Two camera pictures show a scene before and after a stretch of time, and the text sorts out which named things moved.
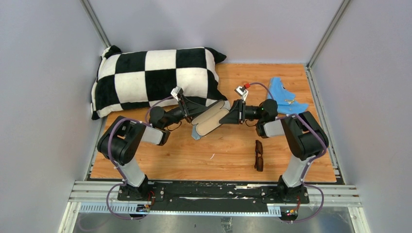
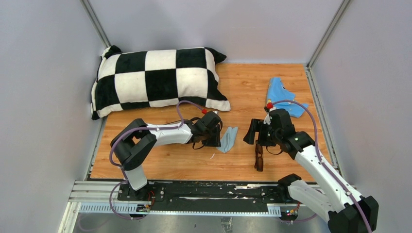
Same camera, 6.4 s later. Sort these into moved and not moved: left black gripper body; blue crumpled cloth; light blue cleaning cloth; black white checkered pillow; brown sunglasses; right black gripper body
Moved: light blue cleaning cloth; left black gripper body; right black gripper body
Not moved: blue crumpled cloth; black white checkered pillow; brown sunglasses
